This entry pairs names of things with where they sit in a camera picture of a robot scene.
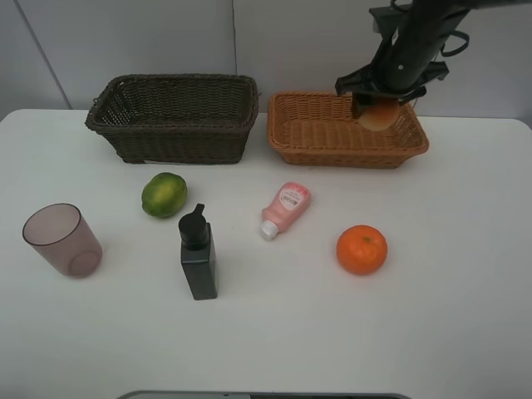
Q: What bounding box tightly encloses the green lime fruit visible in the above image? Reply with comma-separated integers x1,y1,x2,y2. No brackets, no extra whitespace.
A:
141,172,188,219

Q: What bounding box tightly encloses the dark green pump bottle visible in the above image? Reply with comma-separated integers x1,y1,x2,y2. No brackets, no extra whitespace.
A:
178,204,218,301

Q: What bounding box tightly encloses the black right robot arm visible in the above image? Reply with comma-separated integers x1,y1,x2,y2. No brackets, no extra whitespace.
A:
335,0,523,119

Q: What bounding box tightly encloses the pink squeeze bottle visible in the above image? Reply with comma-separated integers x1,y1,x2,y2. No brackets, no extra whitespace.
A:
260,182,311,240

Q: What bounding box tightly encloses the red yellow peach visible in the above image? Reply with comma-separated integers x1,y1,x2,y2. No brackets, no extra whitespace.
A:
358,100,401,131

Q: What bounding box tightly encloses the translucent purple plastic cup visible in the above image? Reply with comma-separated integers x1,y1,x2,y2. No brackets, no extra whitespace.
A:
22,203,103,278

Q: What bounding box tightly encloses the light orange wicker basket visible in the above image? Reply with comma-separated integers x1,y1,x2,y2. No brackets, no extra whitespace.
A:
267,91,429,169

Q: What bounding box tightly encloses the dark brown wicker basket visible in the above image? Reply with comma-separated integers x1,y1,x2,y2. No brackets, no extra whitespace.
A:
86,74,259,165

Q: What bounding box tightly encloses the orange tangerine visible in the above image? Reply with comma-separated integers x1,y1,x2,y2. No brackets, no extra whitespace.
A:
336,225,388,276

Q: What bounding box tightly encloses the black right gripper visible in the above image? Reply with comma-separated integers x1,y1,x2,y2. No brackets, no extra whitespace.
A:
335,26,449,119

